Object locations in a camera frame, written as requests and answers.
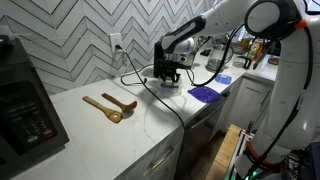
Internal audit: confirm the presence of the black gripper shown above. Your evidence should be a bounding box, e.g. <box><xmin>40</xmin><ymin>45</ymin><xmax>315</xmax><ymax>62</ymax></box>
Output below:
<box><xmin>161</xmin><ymin>54</ymin><xmax>184</xmax><ymax>84</ymax></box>

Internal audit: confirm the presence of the blue snack sachet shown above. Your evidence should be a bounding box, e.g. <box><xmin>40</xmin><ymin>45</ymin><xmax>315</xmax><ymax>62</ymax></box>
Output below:
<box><xmin>160</xmin><ymin>82</ymin><xmax>181</xmax><ymax>89</ymax></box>

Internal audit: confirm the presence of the clear plastic bowl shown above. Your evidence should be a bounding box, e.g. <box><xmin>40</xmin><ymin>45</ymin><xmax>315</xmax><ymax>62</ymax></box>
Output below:
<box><xmin>158</xmin><ymin>75</ymin><xmax>183</xmax><ymax>95</ymax></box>
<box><xmin>156</xmin><ymin>75</ymin><xmax>185</xmax><ymax>98</ymax></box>

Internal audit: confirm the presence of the purple plastic lid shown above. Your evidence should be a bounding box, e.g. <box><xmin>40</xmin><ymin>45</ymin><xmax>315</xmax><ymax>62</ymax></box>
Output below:
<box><xmin>187</xmin><ymin>85</ymin><xmax>222</xmax><ymax>104</ymax></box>

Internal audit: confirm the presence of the blue plastic lid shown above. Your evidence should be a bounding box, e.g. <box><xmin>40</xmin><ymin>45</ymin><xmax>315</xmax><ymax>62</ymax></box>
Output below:
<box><xmin>214</xmin><ymin>73</ymin><xmax>233</xmax><ymax>85</ymax></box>

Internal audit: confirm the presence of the dark brown wooden spoon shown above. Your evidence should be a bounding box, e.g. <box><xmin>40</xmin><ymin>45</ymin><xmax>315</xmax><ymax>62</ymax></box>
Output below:
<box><xmin>101</xmin><ymin>92</ymin><xmax>139</xmax><ymax>114</ymax></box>

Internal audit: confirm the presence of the light wooden slotted spoon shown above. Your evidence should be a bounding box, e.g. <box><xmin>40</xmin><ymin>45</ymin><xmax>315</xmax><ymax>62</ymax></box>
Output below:
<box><xmin>82</xmin><ymin>95</ymin><xmax>124</xmax><ymax>125</ymax></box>

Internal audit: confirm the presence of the white counter cabinet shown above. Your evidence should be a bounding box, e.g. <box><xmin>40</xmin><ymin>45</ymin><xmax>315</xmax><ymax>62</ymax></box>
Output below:
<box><xmin>114</xmin><ymin>74</ymin><xmax>279</xmax><ymax>180</ymax></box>

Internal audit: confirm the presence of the green orange box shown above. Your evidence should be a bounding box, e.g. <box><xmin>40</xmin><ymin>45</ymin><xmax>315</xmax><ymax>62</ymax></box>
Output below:
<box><xmin>247</xmin><ymin>39</ymin><xmax>265</xmax><ymax>62</ymax></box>

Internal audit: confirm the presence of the wooden plank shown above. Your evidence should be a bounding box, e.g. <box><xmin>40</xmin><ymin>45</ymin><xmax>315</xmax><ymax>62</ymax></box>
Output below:
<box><xmin>204</xmin><ymin>123</ymin><xmax>243</xmax><ymax>180</ymax></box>

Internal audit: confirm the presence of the black microwave oven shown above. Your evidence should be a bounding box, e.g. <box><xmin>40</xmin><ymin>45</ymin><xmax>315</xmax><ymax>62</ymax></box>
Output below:
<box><xmin>0</xmin><ymin>37</ymin><xmax>71</xmax><ymax>180</ymax></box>

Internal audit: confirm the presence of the black power cable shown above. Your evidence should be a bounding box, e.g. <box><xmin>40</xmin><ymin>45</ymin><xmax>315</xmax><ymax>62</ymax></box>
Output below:
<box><xmin>119</xmin><ymin>48</ymin><xmax>188</xmax><ymax>132</ymax></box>

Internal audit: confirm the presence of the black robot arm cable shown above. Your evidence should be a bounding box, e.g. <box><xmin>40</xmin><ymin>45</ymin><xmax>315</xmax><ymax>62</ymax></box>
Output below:
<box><xmin>185</xmin><ymin>23</ymin><xmax>247</xmax><ymax>88</ymax></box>

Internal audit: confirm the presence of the white wall outlet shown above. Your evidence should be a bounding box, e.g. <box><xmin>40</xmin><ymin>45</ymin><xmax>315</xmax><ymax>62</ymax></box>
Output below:
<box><xmin>109</xmin><ymin>32</ymin><xmax>124</xmax><ymax>55</ymax></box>

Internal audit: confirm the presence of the gold cabinet handle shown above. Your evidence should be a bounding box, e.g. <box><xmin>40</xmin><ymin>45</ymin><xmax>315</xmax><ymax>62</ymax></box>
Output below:
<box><xmin>147</xmin><ymin>145</ymin><xmax>176</xmax><ymax>172</ymax></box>

